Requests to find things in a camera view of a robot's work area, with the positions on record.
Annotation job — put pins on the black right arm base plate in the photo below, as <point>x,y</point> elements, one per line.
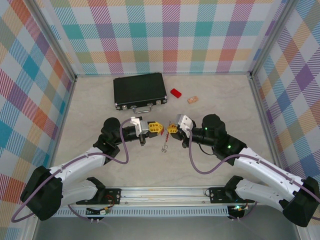
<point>217,195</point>

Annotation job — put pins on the metal keyring band red sleeve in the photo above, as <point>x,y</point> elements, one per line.
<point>166,142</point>

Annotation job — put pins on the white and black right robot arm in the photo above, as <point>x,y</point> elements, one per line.
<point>262,167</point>

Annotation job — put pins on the grey metal shelf panel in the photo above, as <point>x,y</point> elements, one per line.
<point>162,228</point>

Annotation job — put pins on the aluminium mounting rail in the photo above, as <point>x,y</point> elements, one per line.
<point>162,197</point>

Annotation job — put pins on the aluminium frame post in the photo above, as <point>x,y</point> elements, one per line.
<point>272,37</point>
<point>55,41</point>

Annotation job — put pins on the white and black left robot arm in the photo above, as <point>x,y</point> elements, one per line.
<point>75,162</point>

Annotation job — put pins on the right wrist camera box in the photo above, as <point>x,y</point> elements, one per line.
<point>185,122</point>

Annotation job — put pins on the red rectangular block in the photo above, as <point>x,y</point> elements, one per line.
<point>176,92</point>

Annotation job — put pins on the small tan block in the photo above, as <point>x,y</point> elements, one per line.
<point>193,99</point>

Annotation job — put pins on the aluminium back rail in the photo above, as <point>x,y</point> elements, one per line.
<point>200,73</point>

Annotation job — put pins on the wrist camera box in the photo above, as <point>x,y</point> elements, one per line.
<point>185,122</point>
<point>140,126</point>

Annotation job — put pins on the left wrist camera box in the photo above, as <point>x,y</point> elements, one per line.
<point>140,126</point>

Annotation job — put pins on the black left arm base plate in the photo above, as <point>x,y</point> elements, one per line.
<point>113,196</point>

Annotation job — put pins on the aluminium side rail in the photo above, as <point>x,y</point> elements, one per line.
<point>262,112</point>
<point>67,105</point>

